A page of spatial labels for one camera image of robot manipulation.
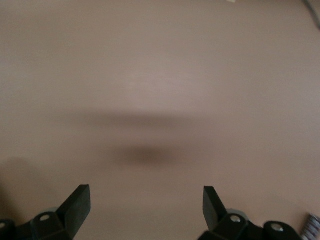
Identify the black striped terminal block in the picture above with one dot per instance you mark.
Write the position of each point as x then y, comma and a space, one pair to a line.
312, 227

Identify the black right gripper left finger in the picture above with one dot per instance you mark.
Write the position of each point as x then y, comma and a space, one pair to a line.
72, 210

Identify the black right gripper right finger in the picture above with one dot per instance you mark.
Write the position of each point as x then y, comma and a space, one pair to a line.
215, 212

